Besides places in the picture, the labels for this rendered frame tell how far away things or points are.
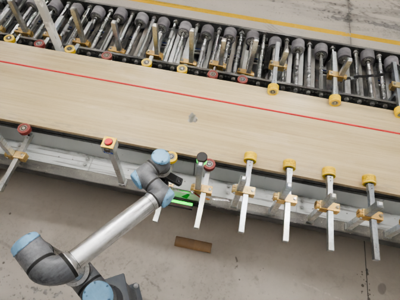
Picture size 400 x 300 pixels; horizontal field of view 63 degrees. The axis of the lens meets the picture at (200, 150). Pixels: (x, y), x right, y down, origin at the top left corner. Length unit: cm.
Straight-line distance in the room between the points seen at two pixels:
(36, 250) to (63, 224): 162
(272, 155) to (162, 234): 120
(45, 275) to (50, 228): 168
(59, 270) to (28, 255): 13
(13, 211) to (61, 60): 135
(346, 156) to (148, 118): 136
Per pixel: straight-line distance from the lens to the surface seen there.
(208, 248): 276
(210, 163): 209
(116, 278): 221
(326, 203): 202
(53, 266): 141
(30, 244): 146
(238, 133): 225
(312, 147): 233
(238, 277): 282
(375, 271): 321
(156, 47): 271
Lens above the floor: 274
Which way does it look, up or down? 59 degrees down
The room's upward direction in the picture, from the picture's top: 5 degrees clockwise
